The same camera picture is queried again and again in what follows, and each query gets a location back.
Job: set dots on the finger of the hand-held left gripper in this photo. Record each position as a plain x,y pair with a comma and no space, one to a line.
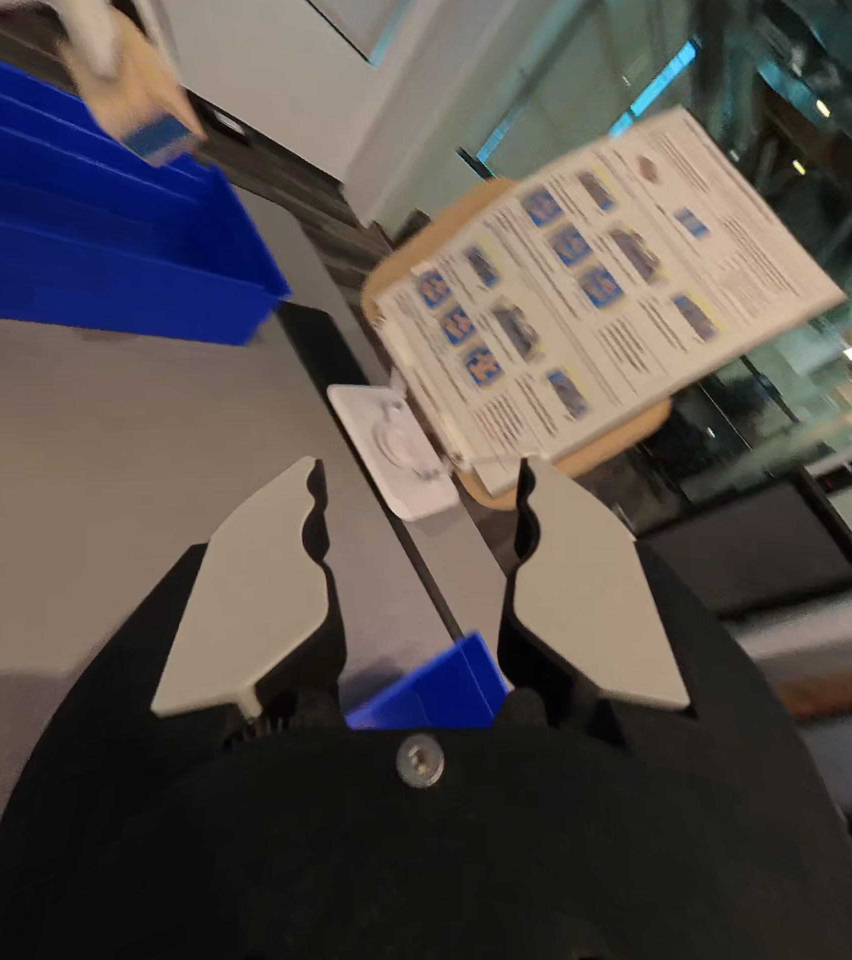
95,34

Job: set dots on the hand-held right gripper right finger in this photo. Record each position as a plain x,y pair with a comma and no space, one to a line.
591,592

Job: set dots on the black screen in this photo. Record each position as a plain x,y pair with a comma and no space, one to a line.
756,547

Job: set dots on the blue plastic bin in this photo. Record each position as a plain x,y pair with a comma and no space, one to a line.
95,247
433,690

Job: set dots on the brown clipboard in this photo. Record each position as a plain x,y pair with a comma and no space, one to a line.
463,210

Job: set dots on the printed instruction sheet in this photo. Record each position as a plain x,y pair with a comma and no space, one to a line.
606,285

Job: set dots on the wooden cube blue marked face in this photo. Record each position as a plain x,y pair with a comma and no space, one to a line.
144,90

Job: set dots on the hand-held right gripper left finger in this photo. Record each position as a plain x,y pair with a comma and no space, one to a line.
245,600

